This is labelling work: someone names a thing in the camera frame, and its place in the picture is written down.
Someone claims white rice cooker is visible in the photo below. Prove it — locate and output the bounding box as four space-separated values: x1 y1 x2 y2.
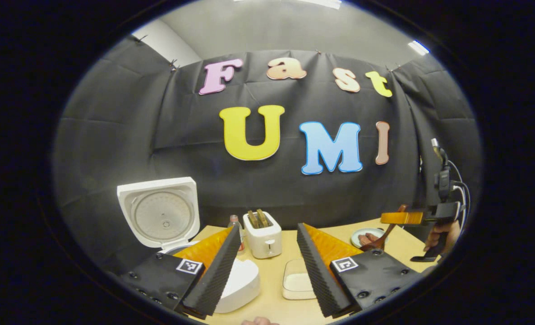
116 176 262 315

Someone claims clear plastic water bottle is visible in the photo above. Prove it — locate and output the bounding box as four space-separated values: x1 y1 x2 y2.
228 215 246 256

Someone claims black cable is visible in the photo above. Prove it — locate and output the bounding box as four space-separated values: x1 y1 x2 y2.
447 159 472 226

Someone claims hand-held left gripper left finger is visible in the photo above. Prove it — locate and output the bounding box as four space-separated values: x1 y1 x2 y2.
119 224 242 320

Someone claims dark wooden spoon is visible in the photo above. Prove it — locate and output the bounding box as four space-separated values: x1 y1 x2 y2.
360 204 409 252

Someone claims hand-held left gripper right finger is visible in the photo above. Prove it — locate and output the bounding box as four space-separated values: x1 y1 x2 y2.
297 223 424 318

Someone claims pale green plate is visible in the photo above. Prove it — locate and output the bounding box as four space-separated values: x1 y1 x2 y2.
351 227 388 250

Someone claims small ceiling light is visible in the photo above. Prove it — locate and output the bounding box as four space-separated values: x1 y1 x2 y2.
408 40 431 56

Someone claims white toaster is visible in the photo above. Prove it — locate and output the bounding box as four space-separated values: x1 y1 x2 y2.
242 209 283 260

